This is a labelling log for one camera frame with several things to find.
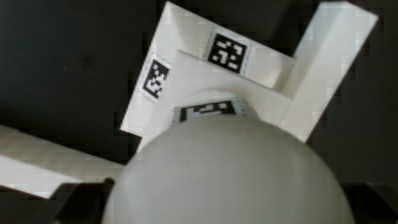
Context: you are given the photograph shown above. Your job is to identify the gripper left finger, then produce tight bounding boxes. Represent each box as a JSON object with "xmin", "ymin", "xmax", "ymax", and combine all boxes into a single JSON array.
[{"xmin": 34, "ymin": 178, "xmax": 116, "ymax": 224}]

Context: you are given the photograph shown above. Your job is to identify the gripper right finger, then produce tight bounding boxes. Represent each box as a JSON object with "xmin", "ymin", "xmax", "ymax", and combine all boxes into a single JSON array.
[{"xmin": 344, "ymin": 183, "xmax": 398, "ymax": 224}]

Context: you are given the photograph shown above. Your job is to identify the white lamp bulb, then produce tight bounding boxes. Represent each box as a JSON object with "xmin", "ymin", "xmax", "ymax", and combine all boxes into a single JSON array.
[{"xmin": 102, "ymin": 92, "xmax": 356, "ymax": 224}]

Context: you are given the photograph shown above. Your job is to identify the white lamp base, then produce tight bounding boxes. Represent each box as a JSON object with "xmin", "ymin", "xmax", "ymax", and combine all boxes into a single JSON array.
[{"xmin": 121, "ymin": 3, "xmax": 296, "ymax": 143}]

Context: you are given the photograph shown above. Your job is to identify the white right wall rail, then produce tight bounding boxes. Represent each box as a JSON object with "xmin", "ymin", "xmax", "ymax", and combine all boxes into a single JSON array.
[{"xmin": 281, "ymin": 1, "xmax": 379, "ymax": 142}]

